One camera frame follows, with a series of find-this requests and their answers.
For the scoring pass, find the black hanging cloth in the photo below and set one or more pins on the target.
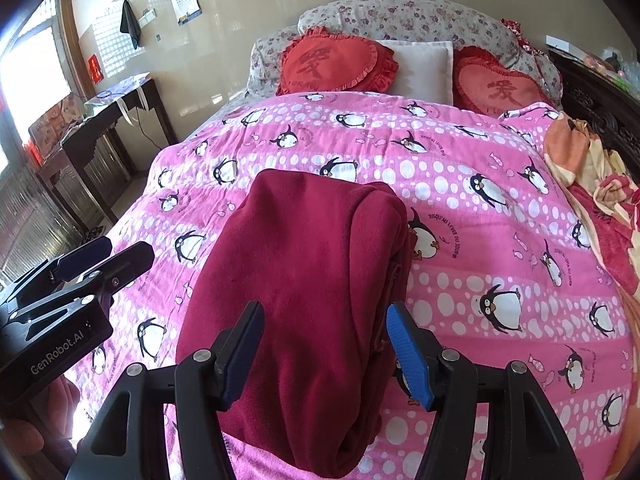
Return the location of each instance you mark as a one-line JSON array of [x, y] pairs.
[[130, 20]]

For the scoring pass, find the dark carved wooden headboard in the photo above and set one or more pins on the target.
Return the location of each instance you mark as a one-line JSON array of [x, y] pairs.
[[600, 105]]

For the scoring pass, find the red paper wall sign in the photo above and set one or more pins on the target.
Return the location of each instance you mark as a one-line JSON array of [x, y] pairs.
[[95, 67]]

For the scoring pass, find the printed cardboard box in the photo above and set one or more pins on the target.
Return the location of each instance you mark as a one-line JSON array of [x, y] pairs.
[[55, 125]]

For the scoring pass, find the person's left hand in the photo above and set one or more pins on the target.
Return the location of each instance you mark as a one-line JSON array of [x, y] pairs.
[[64, 400]]

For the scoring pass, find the white plastic bag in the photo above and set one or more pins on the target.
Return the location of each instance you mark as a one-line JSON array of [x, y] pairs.
[[120, 92]]

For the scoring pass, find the white wall box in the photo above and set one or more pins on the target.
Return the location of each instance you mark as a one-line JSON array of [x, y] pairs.
[[147, 16]]

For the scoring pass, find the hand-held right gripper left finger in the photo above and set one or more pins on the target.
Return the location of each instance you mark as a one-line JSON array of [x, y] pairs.
[[245, 360]]

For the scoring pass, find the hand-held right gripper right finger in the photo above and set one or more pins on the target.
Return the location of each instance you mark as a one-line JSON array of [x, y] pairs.
[[407, 355]]

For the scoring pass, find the white pillow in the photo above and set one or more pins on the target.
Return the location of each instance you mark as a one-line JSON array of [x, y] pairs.
[[420, 65]]

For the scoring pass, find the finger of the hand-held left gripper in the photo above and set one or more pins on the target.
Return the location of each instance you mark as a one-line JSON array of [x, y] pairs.
[[85, 257], [125, 260]]

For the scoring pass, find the red patterned ruffled cloth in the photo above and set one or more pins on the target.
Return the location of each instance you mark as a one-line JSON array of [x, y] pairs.
[[522, 35]]

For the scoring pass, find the orange and yellow blanket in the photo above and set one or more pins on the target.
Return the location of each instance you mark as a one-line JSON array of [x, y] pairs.
[[600, 200]]

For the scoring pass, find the red heart pillow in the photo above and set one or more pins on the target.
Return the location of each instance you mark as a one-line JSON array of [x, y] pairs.
[[330, 62], [500, 85]]

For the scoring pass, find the dark wooden table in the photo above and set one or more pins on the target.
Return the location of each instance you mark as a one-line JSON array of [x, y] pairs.
[[100, 130]]

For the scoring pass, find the wooden window frame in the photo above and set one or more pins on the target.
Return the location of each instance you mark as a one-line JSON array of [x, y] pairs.
[[70, 35]]

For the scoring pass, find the maroon sweater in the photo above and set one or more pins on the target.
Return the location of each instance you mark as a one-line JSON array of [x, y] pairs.
[[300, 285]]

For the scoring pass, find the pink penguin printed blanket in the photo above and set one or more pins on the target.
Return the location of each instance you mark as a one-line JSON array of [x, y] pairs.
[[500, 250]]

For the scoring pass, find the dark slatted radiator cover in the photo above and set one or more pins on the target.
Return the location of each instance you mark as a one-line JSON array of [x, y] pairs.
[[30, 220]]

